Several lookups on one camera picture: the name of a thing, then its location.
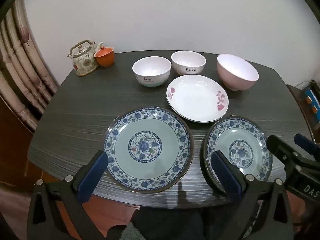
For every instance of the white plate with pink flowers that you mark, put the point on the white plate with pink flowers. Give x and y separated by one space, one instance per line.
195 97

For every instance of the green shaggy rug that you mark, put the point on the green shaggy rug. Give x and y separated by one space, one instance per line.
123 233

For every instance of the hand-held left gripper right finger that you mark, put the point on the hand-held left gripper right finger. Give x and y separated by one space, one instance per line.
225 175

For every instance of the white bowl with pink base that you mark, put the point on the white bowl with pink base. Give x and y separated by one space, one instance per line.
187 60

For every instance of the orange lidded tea cup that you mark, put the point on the orange lidded tea cup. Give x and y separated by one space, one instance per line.
105 58

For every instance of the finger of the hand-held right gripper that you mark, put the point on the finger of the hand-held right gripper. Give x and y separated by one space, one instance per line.
282 150
306 143

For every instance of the dark side cabinet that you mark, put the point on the dark side cabinet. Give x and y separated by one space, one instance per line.
297 105

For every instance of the large blue floral plate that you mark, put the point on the large blue floral plate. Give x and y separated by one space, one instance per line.
147 132

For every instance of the small blue floral plate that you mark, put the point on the small blue floral plate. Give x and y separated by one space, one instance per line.
240 137

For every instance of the floral ceramic teapot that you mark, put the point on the floral ceramic teapot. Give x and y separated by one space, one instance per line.
83 62

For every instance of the blue box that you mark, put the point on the blue box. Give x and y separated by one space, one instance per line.
312 102

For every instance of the large pink bowl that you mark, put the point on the large pink bowl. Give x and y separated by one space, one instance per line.
231 80

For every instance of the beige patterned curtain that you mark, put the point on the beige patterned curtain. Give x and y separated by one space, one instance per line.
20 67

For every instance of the white bowl with blue base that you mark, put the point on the white bowl with blue base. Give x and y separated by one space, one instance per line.
150 68

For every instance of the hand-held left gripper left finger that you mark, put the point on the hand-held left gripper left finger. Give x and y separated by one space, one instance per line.
92 177

